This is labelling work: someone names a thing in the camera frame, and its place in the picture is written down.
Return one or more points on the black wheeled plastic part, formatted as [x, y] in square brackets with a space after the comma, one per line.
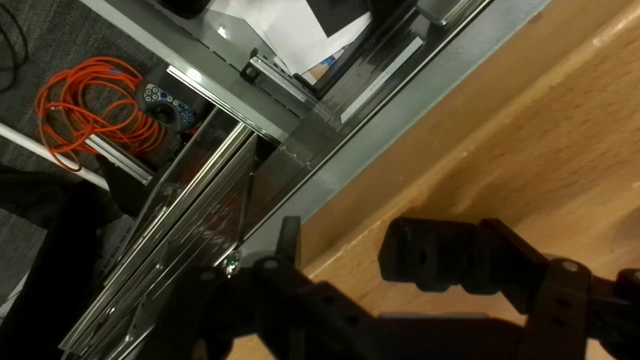
[427, 257]

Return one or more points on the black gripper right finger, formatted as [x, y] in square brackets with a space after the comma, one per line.
[567, 312]

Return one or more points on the blue patterned object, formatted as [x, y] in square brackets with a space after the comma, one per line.
[163, 101]

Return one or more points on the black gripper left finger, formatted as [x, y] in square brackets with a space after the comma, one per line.
[280, 321]

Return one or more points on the aluminium extrusion bar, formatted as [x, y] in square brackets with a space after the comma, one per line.
[120, 158]

